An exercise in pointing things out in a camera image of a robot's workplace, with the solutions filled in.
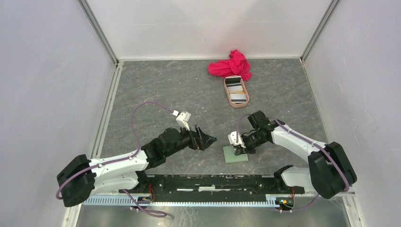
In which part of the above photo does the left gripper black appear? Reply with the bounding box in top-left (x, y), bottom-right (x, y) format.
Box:
top-left (165, 122), bottom-right (217, 157)

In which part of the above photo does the green card holder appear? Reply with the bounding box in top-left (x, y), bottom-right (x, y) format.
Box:
top-left (223, 146), bottom-right (248, 164)

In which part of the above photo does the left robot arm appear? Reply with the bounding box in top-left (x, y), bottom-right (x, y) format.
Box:
top-left (56, 126), bottom-right (217, 207)

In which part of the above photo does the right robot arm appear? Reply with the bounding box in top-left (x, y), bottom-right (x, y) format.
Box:
top-left (228, 111), bottom-right (357, 199)

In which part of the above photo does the printed card in tray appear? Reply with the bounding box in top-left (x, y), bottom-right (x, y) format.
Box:
top-left (227, 85), bottom-right (244, 94)

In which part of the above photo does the pink oval tray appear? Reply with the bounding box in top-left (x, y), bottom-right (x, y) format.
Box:
top-left (224, 76), bottom-right (250, 108)

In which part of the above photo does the red cloth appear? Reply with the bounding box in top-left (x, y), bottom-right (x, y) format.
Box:
top-left (208, 49), bottom-right (252, 81)

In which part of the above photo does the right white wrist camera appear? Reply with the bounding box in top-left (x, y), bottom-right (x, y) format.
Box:
top-left (227, 131), bottom-right (246, 148)

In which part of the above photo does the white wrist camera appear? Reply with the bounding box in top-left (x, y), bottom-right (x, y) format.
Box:
top-left (173, 110), bottom-right (191, 131)
top-left (227, 131), bottom-right (246, 148)

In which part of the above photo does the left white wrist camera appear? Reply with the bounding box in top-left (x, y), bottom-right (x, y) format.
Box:
top-left (173, 110), bottom-right (191, 131)

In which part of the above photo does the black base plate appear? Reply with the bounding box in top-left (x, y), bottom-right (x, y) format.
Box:
top-left (128, 175), bottom-right (305, 202)

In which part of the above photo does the white slotted cable duct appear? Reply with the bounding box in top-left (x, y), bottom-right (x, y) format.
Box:
top-left (83, 195), bottom-right (279, 208)

